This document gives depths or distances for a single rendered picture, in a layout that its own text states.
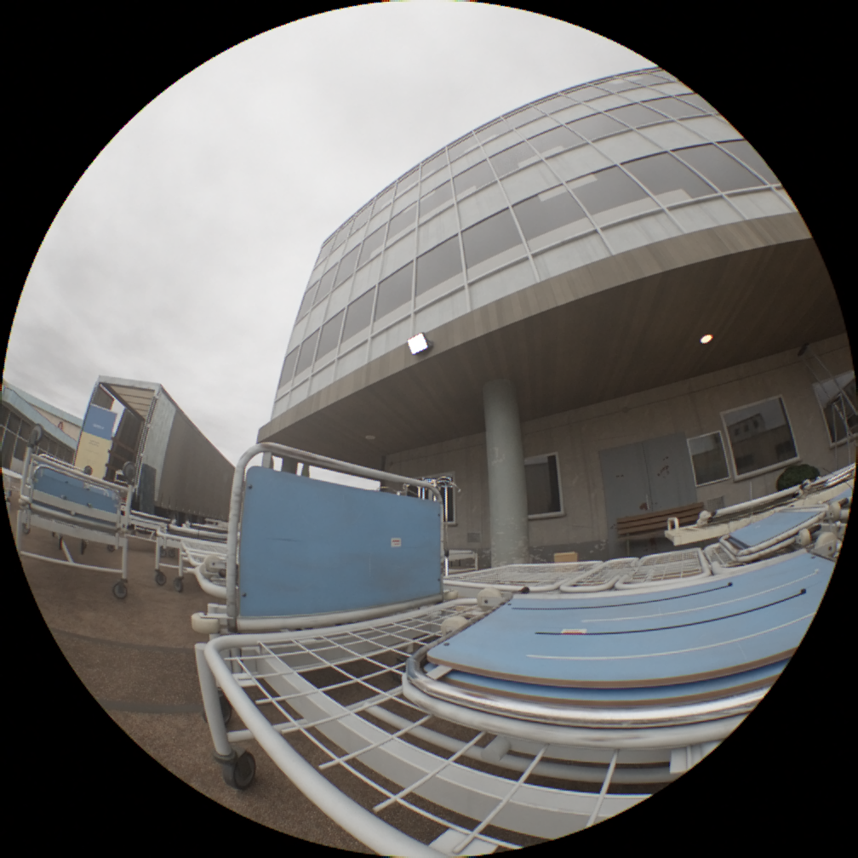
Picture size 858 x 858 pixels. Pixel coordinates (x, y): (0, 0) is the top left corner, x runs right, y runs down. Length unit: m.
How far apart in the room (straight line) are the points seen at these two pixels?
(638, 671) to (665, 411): 6.48
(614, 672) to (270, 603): 0.64
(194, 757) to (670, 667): 1.09
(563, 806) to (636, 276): 4.07
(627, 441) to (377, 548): 6.05
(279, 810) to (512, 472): 4.55
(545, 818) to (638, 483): 6.20
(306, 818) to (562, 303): 4.32
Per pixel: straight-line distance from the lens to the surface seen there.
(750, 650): 0.43
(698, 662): 0.41
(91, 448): 10.05
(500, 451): 4.76
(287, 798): 0.97
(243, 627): 0.72
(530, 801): 0.37
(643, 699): 0.39
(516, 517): 4.60
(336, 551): 0.79
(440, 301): 5.79
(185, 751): 1.14
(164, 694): 1.43
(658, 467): 6.43
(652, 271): 4.08
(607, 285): 3.98
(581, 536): 6.48
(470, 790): 0.38
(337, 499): 0.79
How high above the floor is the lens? 0.73
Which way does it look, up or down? 21 degrees up
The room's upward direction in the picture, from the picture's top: straight up
